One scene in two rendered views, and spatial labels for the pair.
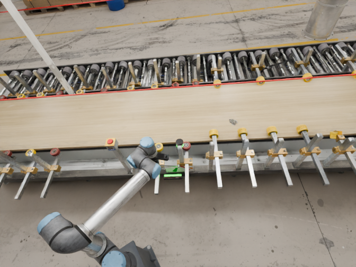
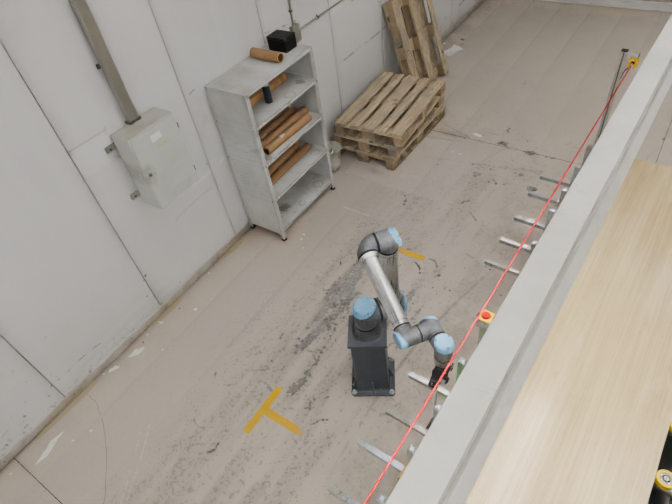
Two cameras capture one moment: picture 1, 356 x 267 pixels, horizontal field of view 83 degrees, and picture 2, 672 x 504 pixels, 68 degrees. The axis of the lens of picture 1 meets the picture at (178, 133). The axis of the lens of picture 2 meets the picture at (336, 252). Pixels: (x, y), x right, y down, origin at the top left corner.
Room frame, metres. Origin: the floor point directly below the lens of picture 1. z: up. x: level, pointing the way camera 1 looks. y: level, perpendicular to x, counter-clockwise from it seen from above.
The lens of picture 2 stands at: (1.15, -1.08, 3.33)
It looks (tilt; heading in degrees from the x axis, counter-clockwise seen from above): 45 degrees down; 124
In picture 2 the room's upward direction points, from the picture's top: 10 degrees counter-clockwise
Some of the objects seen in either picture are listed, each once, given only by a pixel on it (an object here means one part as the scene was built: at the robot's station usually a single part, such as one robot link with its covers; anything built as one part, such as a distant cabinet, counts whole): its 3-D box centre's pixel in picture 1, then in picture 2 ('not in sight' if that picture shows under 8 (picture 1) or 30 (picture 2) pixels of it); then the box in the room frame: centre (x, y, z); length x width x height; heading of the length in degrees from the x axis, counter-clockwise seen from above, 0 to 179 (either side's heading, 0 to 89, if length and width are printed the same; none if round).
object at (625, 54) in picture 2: not in sight; (610, 119); (1.25, 2.53, 1.20); 0.15 x 0.12 x 1.00; 81
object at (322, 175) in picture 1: (313, 153); not in sight; (0.65, -1.02, 0.95); 0.50 x 0.04 x 0.04; 171
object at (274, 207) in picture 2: not in sight; (279, 144); (-1.40, 2.07, 0.78); 0.90 x 0.45 x 1.55; 83
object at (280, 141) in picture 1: (272, 155); not in sight; (0.72, -0.73, 0.90); 0.03 x 0.03 x 0.48; 81
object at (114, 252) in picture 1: (115, 263); (366, 312); (0.17, 0.59, 0.79); 0.17 x 0.15 x 0.18; 45
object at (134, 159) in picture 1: (138, 158); (430, 330); (0.70, 0.29, 1.27); 0.12 x 0.12 x 0.09; 45
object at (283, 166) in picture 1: (279, 155); not in sight; (0.69, -0.77, 0.95); 0.50 x 0.04 x 0.04; 171
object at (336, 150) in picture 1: (343, 150); not in sight; (0.65, -1.25, 0.95); 0.13 x 0.06 x 0.05; 81
